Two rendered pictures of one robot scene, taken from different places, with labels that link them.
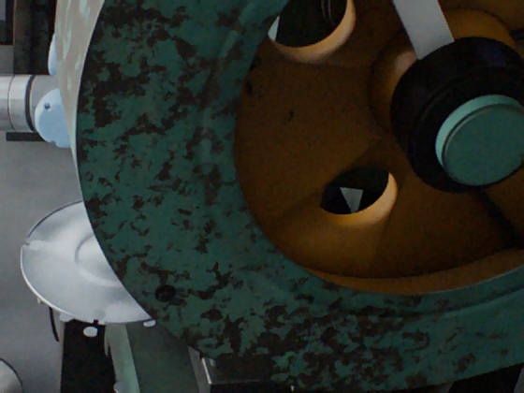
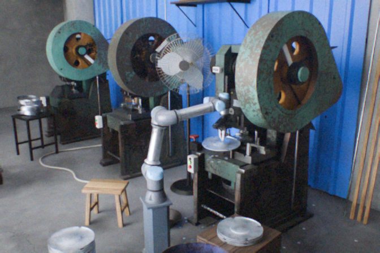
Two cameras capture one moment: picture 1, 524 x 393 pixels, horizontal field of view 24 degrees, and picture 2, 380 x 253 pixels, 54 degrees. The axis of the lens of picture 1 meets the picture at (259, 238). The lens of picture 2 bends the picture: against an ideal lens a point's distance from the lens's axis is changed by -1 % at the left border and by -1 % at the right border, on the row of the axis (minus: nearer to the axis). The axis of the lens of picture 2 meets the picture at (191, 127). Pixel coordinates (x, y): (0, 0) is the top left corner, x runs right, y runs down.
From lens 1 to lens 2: 1.69 m
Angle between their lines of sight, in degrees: 28
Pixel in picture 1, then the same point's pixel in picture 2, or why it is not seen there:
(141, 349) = (230, 161)
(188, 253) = (268, 104)
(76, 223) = (207, 142)
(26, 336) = not seen: hidden behind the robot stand
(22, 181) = (135, 185)
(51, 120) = (219, 105)
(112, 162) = (260, 87)
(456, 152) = (301, 75)
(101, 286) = (223, 147)
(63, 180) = (143, 183)
